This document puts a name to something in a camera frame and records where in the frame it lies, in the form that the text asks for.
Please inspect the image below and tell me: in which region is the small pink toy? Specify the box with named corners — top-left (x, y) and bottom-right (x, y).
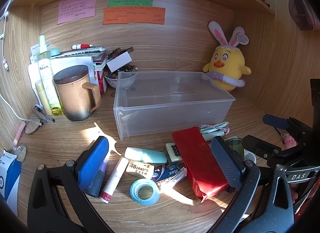
top-left (284, 135), bottom-right (297, 149)

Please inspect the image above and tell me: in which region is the black pen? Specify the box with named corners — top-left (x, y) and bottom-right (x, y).
top-left (34, 105), bottom-right (55, 123)

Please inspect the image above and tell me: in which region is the pale yellow tube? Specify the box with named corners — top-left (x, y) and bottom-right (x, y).
top-left (35, 80), bottom-right (52, 116)

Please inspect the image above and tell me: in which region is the clear plastic pen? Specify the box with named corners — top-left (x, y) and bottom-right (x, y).
top-left (156, 168), bottom-right (187, 188)

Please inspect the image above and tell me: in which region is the green paper note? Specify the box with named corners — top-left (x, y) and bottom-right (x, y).
top-left (108, 0), bottom-right (153, 7)

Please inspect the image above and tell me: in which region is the metal key ring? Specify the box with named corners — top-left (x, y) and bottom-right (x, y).
top-left (11, 143), bottom-right (27, 162)

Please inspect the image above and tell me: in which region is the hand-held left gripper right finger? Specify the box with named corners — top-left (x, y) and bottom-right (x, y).
top-left (210, 136), bottom-right (294, 233)

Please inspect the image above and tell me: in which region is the mint green tube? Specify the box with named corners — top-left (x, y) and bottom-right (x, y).
top-left (124, 147), bottom-right (167, 164)

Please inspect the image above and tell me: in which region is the blue white box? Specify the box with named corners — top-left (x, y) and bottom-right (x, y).
top-left (0, 149), bottom-right (22, 208)

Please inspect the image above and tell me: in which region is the brown ceramic mug with lid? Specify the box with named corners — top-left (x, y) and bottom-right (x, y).
top-left (53, 65), bottom-right (101, 122)

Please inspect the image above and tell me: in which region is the beige eraser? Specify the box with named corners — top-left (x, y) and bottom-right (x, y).
top-left (126, 161), bottom-right (155, 180)

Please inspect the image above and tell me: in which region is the blue tape roll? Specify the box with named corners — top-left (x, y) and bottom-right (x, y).
top-left (129, 179), bottom-right (160, 206)

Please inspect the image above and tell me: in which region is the yellow-green spray bottle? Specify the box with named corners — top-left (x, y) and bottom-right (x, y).
top-left (37, 35), bottom-right (65, 116)

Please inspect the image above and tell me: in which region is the pink paper note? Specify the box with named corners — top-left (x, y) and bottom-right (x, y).
top-left (57, 0), bottom-right (97, 25)

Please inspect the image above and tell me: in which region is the red pouch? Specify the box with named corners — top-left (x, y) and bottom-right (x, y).
top-left (171, 126), bottom-right (230, 203)

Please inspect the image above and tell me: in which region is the orange paper note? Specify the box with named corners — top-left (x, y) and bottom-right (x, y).
top-left (102, 6), bottom-right (166, 25)

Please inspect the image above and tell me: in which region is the clear plastic bin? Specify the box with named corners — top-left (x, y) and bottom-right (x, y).
top-left (113, 71), bottom-right (236, 140)

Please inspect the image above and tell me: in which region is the dark green glass bottle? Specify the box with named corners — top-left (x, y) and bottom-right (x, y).
top-left (225, 138), bottom-right (245, 159)

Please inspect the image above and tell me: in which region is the green mahjong tile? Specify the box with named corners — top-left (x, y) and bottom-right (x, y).
top-left (164, 142), bottom-right (185, 163)

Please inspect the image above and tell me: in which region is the person's right hand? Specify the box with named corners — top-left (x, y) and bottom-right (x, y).
top-left (291, 184), bottom-right (300, 205)

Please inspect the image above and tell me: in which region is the yellow chick plush toy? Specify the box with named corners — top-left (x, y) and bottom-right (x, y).
top-left (202, 21), bottom-right (252, 91)

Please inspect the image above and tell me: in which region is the blue staples box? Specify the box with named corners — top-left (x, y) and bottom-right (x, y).
top-left (151, 163), bottom-right (187, 183)

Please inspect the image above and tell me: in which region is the dark makeup spray bottle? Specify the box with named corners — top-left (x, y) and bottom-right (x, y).
top-left (86, 159), bottom-right (108, 198)

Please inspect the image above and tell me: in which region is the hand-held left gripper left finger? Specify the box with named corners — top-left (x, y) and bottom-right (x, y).
top-left (27, 136), bottom-right (113, 233)

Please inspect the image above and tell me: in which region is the red white marker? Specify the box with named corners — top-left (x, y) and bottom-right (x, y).
top-left (72, 43), bottom-right (96, 50)

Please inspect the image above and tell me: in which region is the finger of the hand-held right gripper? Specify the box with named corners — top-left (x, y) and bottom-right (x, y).
top-left (262, 114), bottom-right (312, 146)
top-left (242, 135), bottom-right (284, 166)

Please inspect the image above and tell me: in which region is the bowl of beads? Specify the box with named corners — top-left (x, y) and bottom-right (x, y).
top-left (104, 64), bottom-right (138, 89)

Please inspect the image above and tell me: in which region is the stack of books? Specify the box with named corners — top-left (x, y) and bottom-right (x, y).
top-left (51, 46), bottom-right (110, 73)

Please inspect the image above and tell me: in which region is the white card box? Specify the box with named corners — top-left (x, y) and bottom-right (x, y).
top-left (106, 51), bottom-right (133, 72)

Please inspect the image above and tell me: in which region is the pale green stick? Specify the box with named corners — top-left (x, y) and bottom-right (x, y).
top-left (201, 130), bottom-right (227, 141)

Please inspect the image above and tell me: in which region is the red white box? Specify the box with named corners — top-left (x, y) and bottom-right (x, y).
top-left (94, 69), bottom-right (108, 94)

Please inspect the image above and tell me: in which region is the white tube with red cap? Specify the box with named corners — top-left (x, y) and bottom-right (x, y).
top-left (99, 157), bottom-right (129, 204)

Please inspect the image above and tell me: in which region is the white cable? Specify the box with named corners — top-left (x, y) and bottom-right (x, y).
top-left (0, 0), bottom-right (33, 121)

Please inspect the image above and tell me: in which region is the brown hair clip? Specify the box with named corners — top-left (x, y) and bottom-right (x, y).
top-left (108, 48), bottom-right (125, 59)

